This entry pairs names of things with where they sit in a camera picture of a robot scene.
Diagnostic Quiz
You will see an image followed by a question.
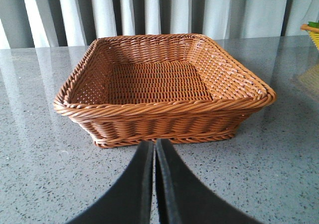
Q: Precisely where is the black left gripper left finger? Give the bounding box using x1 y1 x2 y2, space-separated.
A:
70 141 154 224

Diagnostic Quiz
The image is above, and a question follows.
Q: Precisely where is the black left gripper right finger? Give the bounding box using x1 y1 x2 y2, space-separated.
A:
156 139 252 224

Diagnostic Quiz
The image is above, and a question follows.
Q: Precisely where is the brown wicker basket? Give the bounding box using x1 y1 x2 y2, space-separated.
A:
54 34 277 148

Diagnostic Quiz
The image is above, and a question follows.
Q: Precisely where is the yellow woven basket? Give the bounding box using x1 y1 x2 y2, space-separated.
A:
300 21 319 50

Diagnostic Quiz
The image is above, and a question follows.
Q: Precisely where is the grey pleated curtain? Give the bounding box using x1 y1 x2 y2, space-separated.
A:
0 0 319 49

